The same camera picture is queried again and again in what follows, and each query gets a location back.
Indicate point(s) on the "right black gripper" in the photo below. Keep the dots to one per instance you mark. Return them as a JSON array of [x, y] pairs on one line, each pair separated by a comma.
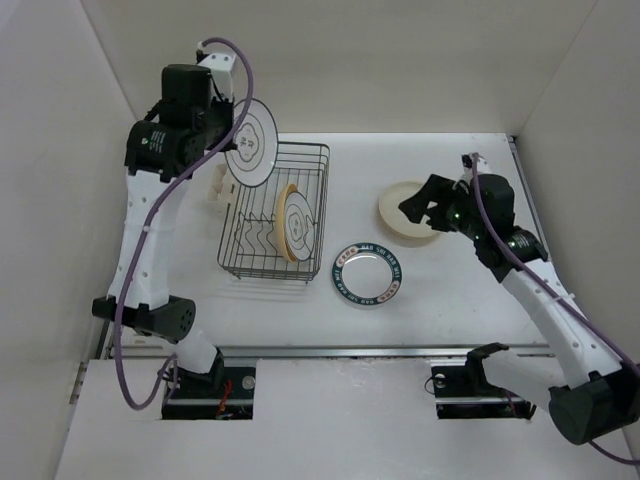
[[434, 190]]

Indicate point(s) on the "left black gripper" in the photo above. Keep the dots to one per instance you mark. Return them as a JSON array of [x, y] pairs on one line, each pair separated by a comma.
[[228, 108]]

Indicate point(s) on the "plain cream plate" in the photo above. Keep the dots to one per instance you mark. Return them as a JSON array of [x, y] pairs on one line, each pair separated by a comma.
[[395, 221]]

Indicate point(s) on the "white plate green lettered rim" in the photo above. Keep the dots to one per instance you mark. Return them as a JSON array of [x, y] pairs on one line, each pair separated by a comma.
[[366, 274]]

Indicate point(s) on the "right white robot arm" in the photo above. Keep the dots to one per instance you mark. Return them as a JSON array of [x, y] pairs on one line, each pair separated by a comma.
[[596, 389]]

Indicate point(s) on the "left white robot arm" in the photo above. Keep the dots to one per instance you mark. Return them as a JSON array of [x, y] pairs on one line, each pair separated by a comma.
[[194, 114]]

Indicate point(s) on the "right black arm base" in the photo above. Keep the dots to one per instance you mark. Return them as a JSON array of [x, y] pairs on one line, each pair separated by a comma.
[[457, 397]]

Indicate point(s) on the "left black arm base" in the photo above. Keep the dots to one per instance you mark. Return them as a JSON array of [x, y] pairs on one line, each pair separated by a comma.
[[229, 396]]

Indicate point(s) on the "cream plastic cutlery holder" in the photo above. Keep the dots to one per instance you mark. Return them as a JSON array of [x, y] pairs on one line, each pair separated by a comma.
[[223, 186]]

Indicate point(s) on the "yellow-backed white plate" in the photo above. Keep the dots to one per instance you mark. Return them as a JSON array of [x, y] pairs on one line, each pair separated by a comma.
[[294, 225]]

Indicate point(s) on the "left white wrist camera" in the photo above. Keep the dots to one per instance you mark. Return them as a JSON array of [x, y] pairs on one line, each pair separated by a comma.
[[221, 66]]

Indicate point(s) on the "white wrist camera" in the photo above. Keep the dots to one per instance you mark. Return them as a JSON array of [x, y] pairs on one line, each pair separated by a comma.
[[475, 162], [221, 66]]

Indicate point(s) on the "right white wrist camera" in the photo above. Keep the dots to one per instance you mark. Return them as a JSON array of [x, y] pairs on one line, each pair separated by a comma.
[[475, 162]]

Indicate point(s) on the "grey wire dish rack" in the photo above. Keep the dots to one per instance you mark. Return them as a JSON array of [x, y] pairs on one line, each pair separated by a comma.
[[248, 242]]

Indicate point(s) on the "aluminium table rail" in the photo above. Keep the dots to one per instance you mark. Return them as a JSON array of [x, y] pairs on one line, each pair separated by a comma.
[[251, 302]]

